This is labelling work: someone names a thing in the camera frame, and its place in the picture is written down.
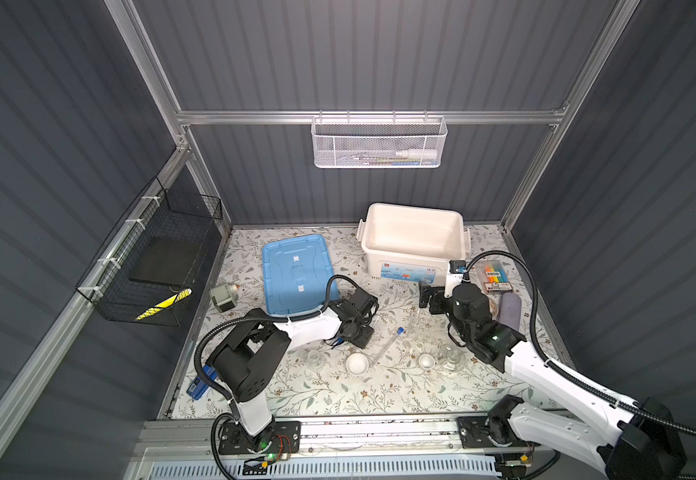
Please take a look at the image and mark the clear plastic test tube rack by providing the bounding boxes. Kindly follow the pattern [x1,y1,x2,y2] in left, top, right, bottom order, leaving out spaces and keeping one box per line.
[402,307,448,356]

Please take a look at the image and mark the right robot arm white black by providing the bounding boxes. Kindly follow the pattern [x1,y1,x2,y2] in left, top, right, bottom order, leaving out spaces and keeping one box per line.
[419,282,687,479]

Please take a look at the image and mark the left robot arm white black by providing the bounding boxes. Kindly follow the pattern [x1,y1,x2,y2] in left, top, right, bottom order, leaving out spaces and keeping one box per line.
[194,287,379,438]

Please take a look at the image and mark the blue plastic tweezers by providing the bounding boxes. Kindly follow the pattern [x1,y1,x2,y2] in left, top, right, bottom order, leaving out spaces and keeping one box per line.
[330,337,345,349]

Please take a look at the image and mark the colourful marker pack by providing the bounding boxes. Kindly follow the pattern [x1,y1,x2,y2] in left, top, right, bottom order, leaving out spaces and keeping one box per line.
[479,261,513,293]

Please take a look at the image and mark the clear glass conical flask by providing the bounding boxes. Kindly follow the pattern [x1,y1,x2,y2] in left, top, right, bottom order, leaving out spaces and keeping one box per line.
[436,345,466,374]

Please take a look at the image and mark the small white crucible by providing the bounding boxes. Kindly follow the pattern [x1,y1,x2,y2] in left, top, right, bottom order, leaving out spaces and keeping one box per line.
[418,353,436,371]

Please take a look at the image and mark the blue plastic bin lid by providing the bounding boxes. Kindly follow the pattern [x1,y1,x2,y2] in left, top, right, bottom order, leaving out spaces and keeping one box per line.
[262,234,334,316]

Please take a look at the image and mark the white plastic storage bin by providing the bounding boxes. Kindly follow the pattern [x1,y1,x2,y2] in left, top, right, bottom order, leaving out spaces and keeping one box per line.
[356,203,471,287]

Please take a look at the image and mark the white tube in mesh basket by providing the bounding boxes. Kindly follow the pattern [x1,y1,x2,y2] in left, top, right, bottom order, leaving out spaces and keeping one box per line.
[394,149,439,162]

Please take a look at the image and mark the blue clip at table edge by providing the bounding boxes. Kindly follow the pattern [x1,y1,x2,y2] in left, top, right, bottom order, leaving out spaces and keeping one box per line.
[186,365,216,401]

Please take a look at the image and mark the yellow black striped tape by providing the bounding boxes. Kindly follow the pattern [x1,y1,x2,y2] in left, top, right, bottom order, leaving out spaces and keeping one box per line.
[136,288,192,321]

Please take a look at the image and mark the black pad in basket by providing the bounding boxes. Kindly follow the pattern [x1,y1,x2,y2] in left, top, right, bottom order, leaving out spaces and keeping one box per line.
[129,237,200,287]

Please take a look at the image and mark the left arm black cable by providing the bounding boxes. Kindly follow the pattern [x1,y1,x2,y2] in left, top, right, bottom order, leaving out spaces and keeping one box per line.
[193,274,364,402]

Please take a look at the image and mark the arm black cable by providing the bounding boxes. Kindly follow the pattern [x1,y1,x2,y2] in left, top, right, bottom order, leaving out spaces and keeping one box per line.
[193,274,364,402]
[464,250,696,450]

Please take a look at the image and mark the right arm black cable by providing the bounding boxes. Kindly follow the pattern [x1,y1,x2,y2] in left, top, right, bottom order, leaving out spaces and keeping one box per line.
[464,250,696,450]

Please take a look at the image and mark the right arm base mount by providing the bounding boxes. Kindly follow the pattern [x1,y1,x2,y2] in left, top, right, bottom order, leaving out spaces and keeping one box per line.
[456,415,529,448]

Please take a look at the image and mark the aluminium rail front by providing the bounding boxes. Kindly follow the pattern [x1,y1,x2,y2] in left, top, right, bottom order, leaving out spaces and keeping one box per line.
[137,413,625,460]

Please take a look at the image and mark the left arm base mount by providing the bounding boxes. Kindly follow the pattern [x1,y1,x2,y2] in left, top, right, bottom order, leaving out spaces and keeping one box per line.
[218,420,302,456]

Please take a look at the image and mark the white wire mesh basket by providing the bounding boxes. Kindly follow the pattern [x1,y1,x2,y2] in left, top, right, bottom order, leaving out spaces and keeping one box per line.
[310,115,448,169]

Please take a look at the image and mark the black wire mesh basket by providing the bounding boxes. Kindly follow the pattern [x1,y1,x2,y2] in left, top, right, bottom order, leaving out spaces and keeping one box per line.
[76,181,224,327]

